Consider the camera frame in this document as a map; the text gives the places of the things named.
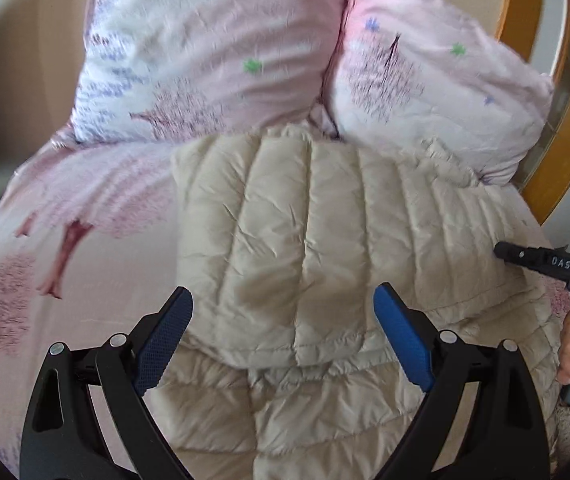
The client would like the wooden headboard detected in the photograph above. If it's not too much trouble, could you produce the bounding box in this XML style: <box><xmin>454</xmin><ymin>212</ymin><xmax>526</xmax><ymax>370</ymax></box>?
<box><xmin>495</xmin><ymin>0</ymin><xmax>570</xmax><ymax>226</ymax></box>

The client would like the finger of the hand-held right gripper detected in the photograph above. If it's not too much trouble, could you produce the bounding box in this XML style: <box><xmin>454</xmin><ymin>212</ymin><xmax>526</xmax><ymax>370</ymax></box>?
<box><xmin>494</xmin><ymin>241</ymin><xmax>570</xmax><ymax>287</ymax></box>

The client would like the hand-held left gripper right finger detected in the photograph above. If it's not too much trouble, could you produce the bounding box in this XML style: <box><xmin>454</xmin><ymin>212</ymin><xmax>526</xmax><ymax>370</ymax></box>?
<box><xmin>372</xmin><ymin>282</ymin><xmax>551</xmax><ymax>480</ymax></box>

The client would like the pink floral bed sheet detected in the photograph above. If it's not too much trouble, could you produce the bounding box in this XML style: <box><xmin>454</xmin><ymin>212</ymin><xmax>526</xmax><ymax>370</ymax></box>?
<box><xmin>0</xmin><ymin>107</ymin><xmax>570</xmax><ymax>480</ymax></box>

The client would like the pink floral pillow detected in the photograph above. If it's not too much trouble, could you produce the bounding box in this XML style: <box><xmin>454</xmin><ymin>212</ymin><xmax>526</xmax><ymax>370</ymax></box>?
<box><xmin>322</xmin><ymin>0</ymin><xmax>556</xmax><ymax>186</ymax></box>
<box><xmin>70</xmin><ymin>0</ymin><xmax>348</xmax><ymax>145</ymax></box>

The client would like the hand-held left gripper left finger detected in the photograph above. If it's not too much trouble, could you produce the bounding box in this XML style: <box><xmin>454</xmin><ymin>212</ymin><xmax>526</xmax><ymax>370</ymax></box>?
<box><xmin>19</xmin><ymin>286</ymin><xmax>196</xmax><ymax>480</ymax></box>

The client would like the beige puffer jacket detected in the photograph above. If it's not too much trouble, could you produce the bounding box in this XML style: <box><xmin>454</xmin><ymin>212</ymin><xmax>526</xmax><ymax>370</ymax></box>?
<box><xmin>157</xmin><ymin>125</ymin><xmax>570</xmax><ymax>480</ymax></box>

